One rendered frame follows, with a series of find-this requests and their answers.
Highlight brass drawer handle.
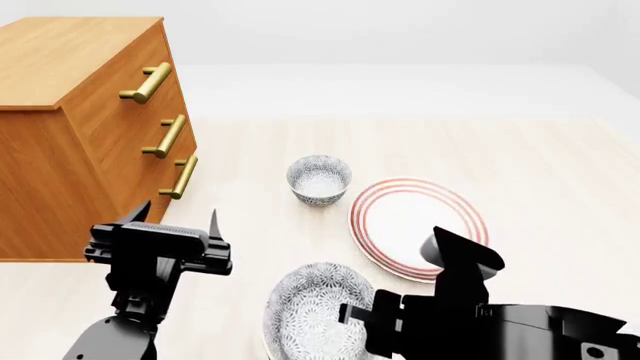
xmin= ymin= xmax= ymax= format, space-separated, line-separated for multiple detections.
xmin=118 ymin=61 xmax=173 ymax=105
xmin=158 ymin=154 xmax=199 ymax=201
xmin=141 ymin=114 xmax=187 ymax=159

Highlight small patterned grey bowl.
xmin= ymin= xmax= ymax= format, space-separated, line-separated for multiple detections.
xmin=286 ymin=154 xmax=353 ymax=207

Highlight white plate with red rings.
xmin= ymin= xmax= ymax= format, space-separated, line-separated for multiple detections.
xmin=348 ymin=177 xmax=490 ymax=285

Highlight black left gripper camera box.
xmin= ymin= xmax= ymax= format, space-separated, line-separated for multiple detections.
xmin=119 ymin=220 xmax=210 ymax=261

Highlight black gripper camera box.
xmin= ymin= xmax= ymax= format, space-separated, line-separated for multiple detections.
xmin=418 ymin=225 xmax=507 ymax=291
xmin=119 ymin=220 xmax=210 ymax=261

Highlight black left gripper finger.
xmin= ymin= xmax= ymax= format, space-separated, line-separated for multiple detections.
xmin=208 ymin=208 xmax=224 ymax=240
xmin=117 ymin=199 xmax=153 ymax=226

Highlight wooden drawer cabinet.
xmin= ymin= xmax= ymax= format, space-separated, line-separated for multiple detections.
xmin=0 ymin=15 xmax=199 ymax=263

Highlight large patterned grey bowl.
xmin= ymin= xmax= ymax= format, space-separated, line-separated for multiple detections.
xmin=262 ymin=261 xmax=377 ymax=360

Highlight black right gripper camera box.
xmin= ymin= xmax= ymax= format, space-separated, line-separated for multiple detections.
xmin=418 ymin=225 xmax=507 ymax=291

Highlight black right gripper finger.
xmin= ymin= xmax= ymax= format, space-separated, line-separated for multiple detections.
xmin=366 ymin=322 xmax=397 ymax=358
xmin=338 ymin=303 xmax=375 ymax=327

